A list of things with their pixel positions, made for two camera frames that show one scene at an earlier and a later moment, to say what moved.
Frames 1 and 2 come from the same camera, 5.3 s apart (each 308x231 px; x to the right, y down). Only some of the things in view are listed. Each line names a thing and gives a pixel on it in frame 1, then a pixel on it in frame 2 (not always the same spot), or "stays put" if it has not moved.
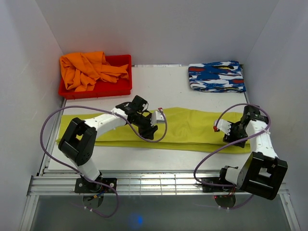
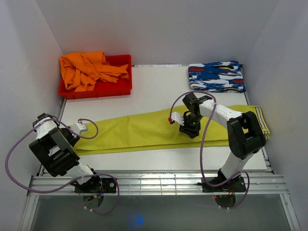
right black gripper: (231, 139) → (192, 132)
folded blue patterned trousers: (220, 77) stays put
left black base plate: (82, 186) stays put
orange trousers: (82, 70) stays put
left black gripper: (147, 132) → (73, 139)
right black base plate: (208, 187) stays put
